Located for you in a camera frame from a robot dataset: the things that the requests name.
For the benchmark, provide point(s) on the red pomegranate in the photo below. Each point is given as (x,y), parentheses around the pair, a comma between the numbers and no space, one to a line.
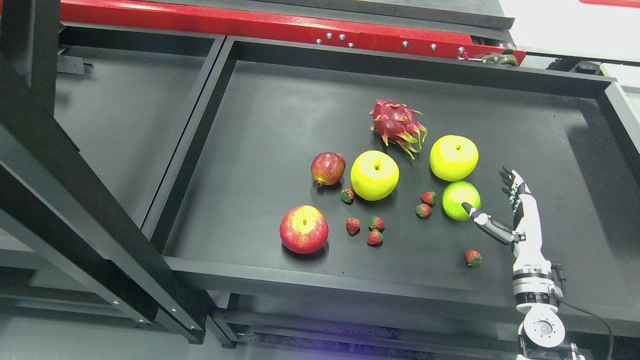
(327,168)

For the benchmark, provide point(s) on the yellow apple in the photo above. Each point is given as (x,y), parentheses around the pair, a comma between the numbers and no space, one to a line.
(453,158)
(374,175)

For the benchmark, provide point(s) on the strawberry lower middle top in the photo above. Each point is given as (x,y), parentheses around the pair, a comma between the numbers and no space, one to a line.
(376,223)

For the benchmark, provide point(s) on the strawberry near pomegranate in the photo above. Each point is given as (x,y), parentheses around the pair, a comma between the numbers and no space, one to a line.
(347,195)

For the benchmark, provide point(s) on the strawberry lower middle bottom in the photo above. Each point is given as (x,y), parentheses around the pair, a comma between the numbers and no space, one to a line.
(375,238)

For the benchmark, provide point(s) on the yellow apple centre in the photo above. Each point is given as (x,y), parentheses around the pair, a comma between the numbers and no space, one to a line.
(374,175)

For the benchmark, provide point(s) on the green apple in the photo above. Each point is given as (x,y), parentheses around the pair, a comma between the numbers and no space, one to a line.
(455,194)

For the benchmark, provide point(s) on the red metal beam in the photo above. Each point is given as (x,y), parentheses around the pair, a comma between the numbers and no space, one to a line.
(283,27)

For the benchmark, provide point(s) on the strawberry near robot hand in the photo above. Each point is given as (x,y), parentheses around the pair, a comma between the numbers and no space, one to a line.
(473,258)

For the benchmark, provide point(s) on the red apple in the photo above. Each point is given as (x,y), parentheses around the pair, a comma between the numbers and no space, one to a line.
(304,230)

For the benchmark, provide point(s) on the strawberry upper right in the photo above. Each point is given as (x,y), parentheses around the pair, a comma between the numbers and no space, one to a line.
(429,198)

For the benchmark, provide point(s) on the red dragon fruit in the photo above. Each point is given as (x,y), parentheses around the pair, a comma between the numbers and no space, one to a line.
(396,123)

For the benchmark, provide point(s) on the strawberry lower left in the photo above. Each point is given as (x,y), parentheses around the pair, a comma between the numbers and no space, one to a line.
(353,226)

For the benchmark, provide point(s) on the strawberry beside green apple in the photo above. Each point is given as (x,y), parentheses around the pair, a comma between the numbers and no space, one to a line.
(423,210)

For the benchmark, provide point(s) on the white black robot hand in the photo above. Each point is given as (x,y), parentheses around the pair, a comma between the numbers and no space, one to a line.
(525,236)

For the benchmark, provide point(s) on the yellow apple right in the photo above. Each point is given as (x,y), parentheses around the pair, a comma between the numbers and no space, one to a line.
(453,158)

